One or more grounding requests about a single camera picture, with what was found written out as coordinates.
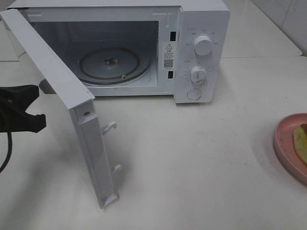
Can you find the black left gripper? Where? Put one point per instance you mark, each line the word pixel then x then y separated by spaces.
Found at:
pixel 18 120

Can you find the white microwave door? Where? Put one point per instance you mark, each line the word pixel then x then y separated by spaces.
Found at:
pixel 67 104

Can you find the round white door button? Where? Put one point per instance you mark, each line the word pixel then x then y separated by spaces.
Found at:
pixel 194 94

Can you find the white timer knob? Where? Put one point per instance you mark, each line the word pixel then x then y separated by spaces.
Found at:
pixel 198 75

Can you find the pink round plate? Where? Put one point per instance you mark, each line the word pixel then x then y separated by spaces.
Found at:
pixel 284 147

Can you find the toast sandwich with cheese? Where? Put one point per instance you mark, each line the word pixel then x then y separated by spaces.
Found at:
pixel 300 142

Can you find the glass microwave turntable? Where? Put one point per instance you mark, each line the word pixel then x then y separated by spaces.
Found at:
pixel 115 62

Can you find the white warning label sticker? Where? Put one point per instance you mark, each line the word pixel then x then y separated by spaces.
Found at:
pixel 169 54

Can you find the white microwave oven body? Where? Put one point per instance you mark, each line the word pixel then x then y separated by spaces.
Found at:
pixel 72 28

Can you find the upper white power knob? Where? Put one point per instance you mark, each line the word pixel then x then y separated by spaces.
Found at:
pixel 203 45

